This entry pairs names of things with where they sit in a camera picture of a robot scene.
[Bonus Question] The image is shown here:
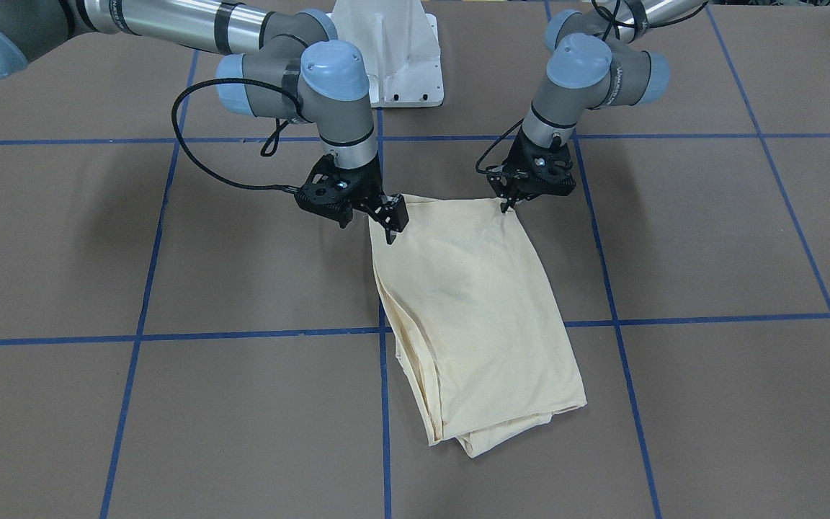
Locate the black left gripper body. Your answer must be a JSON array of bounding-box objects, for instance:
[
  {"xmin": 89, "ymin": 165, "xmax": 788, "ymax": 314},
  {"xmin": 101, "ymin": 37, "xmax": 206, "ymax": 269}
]
[{"xmin": 505, "ymin": 129, "xmax": 576, "ymax": 198}]

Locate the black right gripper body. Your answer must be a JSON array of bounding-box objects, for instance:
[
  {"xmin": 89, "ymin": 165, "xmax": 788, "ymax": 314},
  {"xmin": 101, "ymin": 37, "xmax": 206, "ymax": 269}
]
[{"xmin": 313, "ymin": 154, "xmax": 385, "ymax": 217}]

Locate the cream long-sleeve graphic shirt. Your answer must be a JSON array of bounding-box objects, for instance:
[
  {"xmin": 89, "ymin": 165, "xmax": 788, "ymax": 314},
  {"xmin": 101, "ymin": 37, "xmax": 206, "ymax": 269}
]
[{"xmin": 370, "ymin": 195, "xmax": 587, "ymax": 458}]

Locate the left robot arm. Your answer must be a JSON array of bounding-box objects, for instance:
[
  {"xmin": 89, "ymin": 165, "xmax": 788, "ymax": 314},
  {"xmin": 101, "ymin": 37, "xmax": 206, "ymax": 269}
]
[{"xmin": 476, "ymin": 1, "xmax": 706, "ymax": 211}]

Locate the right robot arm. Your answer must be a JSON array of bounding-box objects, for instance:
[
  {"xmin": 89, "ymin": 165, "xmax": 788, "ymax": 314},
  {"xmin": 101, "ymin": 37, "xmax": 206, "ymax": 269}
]
[{"xmin": 0, "ymin": 1, "xmax": 409, "ymax": 243}]

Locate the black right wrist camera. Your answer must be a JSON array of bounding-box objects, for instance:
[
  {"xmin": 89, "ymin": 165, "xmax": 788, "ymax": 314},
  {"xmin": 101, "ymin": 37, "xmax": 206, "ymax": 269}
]
[{"xmin": 294, "ymin": 164, "xmax": 353, "ymax": 228}]

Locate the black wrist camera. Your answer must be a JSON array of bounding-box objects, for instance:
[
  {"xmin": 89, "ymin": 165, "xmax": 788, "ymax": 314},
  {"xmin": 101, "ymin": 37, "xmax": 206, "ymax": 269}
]
[
  {"xmin": 525, "ymin": 146, "xmax": 576, "ymax": 196},
  {"xmin": 294, "ymin": 164, "xmax": 353, "ymax": 228}
]

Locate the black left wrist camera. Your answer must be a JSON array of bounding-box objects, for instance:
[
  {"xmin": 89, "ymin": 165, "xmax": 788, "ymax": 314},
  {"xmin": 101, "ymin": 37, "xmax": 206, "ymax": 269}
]
[{"xmin": 525, "ymin": 146, "xmax": 576, "ymax": 196}]

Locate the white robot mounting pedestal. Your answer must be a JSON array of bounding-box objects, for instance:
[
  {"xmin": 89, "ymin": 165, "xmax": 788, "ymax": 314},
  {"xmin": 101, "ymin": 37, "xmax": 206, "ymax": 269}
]
[{"xmin": 330, "ymin": 1, "xmax": 445, "ymax": 109}]

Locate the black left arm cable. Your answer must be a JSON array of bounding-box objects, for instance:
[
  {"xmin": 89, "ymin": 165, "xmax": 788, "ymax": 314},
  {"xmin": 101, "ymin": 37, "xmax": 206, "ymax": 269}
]
[{"xmin": 476, "ymin": 0, "xmax": 675, "ymax": 177}]

